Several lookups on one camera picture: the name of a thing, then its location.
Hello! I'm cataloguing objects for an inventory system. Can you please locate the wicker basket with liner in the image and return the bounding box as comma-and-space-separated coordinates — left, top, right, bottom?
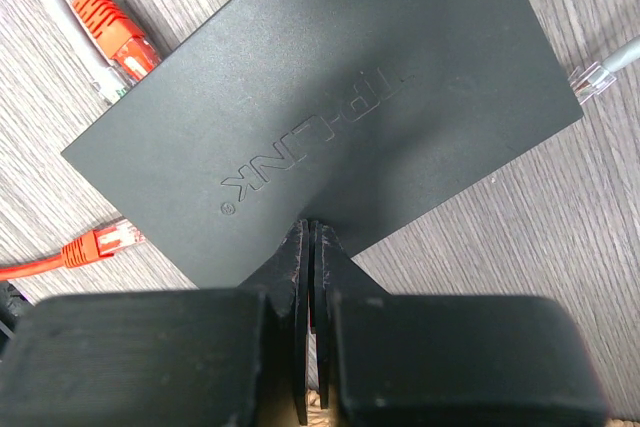
304, 386, 640, 427

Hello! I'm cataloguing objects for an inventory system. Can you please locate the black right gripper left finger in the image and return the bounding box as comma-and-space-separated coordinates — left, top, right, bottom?
1, 221, 309, 426

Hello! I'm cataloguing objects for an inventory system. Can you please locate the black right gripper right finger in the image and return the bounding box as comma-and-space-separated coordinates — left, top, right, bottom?
310, 222, 608, 426

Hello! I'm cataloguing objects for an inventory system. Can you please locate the red ethernet cable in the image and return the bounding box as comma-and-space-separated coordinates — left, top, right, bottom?
0, 0, 164, 282

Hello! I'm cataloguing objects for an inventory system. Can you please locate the black network switch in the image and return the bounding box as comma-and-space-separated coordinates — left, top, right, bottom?
63, 0, 583, 287

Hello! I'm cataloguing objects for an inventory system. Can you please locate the grey ethernet cable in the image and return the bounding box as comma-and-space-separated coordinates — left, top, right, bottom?
19, 0, 640, 106

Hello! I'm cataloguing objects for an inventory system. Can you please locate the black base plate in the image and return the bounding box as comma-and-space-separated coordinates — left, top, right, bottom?
0, 281, 32, 349

